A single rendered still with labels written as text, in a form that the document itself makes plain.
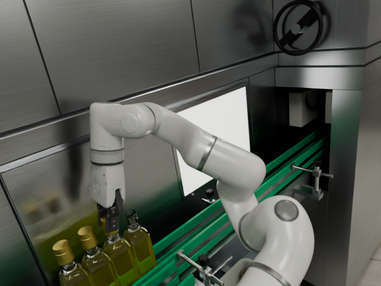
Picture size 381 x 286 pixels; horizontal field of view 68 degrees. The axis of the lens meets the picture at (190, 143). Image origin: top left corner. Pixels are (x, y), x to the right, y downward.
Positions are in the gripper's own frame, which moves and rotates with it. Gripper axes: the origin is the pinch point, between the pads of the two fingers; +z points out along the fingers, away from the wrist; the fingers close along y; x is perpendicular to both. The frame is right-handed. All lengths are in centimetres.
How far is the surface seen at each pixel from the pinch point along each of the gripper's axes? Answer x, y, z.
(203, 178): 45.2, -12.3, 1.6
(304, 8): 85, -1, -65
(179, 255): 19.1, 5.4, 14.5
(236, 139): 63, -12, -12
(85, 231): -6.1, 0.9, 0.6
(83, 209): -1.4, -11.7, 1.1
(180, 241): 26.8, -3.4, 17.3
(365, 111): 102, 22, -26
